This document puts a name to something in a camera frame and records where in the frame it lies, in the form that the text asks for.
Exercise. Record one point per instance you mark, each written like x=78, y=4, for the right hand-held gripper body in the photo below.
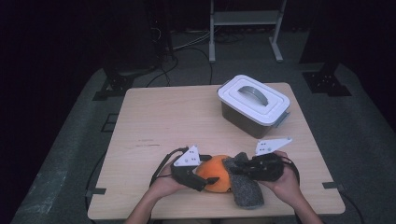
x=267, y=168

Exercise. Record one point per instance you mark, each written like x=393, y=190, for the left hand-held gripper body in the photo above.
x=186, y=158

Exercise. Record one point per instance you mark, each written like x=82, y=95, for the orange plush toy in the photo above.
x=214, y=171

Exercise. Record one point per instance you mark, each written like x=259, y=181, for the grey felt cloth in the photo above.
x=246, y=193

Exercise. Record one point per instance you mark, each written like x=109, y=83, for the translucent grey storage box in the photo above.
x=239, y=121

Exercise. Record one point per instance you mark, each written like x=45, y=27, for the grey storage box with lid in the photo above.
x=267, y=109

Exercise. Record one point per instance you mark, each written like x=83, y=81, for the person's right hand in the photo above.
x=288, y=186

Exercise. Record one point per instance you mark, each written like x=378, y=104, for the person's left hand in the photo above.
x=165, y=185

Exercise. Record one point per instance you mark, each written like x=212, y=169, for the black tape strip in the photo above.
x=96, y=191
x=331, y=185

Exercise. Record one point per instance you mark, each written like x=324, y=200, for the black stand base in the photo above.
x=116, y=85
x=325, y=82

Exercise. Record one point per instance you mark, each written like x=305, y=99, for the dark equipment cabinet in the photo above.
x=134, y=31

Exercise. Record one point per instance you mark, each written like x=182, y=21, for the white metal stand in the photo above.
x=246, y=17

